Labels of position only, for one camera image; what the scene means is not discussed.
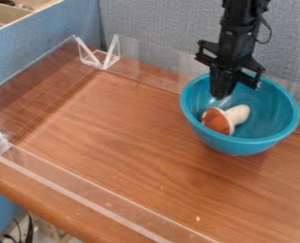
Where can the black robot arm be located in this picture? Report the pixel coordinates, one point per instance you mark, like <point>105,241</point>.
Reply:
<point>242,15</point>

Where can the brown and white toy mushroom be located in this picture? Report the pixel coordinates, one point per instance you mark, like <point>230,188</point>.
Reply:
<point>222,121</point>

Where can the wooden shelf unit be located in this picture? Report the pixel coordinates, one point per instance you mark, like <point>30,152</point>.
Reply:
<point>15,10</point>

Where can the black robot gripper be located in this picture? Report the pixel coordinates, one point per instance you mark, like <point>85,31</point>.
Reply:
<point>229,58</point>

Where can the blue plastic bowl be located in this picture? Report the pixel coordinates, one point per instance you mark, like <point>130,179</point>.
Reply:
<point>262,115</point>

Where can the clear acrylic corner bracket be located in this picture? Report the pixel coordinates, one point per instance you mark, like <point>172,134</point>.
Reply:
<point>98,58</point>

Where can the clear acrylic back barrier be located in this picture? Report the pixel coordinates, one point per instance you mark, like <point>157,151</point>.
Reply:
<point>168,68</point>

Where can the clear acrylic barrier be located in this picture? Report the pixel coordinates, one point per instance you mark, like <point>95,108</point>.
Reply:
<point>115,207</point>
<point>168,68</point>

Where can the clear acrylic front barrier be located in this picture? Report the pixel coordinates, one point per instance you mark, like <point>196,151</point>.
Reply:
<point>115,207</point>

